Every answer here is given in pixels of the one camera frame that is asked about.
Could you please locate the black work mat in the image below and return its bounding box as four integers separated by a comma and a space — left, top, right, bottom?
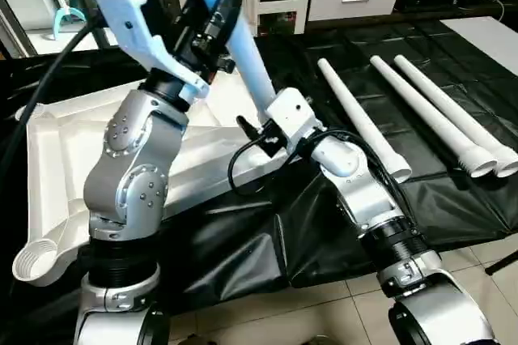
0, 17, 518, 315

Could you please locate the white flat board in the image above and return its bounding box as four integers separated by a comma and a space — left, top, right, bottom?
440, 15, 518, 79

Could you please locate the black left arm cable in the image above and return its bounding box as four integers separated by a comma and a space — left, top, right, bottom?
0, 8, 111, 194

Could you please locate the white plastic table top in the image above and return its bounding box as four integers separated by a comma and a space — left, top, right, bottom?
11, 78, 286, 288

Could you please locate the white plastic table leg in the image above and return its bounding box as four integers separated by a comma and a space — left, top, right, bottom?
369, 54, 497, 180
316, 57, 414, 185
184, 0, 281, 120
393, 53, 518, 179

